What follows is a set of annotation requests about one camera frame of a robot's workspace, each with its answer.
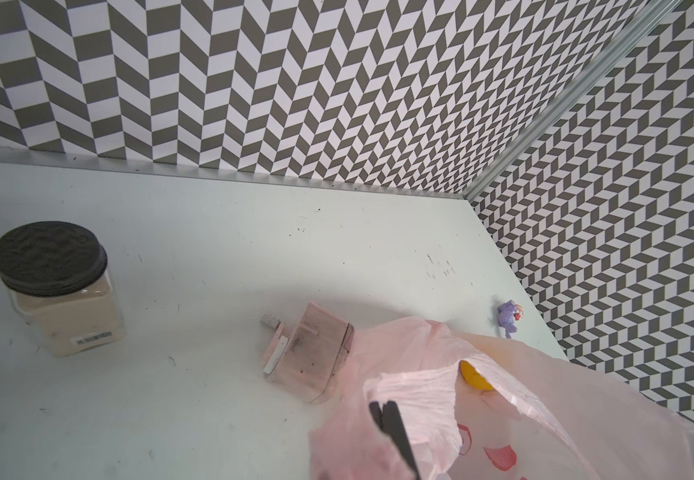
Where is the pink plastic bag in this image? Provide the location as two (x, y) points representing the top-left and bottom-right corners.
(309, 317), (694, 479)

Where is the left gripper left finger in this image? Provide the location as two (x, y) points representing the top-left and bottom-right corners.
(369, 401), (384, 431)

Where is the yellow fake fruit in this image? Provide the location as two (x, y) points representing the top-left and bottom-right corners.
(459, 361), (495, 392)

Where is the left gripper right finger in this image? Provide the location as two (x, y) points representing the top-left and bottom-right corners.
(381, 401), (421, 480)

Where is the purple toy figure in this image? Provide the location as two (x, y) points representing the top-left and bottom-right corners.
(497, 300), (524, 339)

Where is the jar with black lid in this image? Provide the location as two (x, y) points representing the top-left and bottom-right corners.
(0, 221), (127, 358)

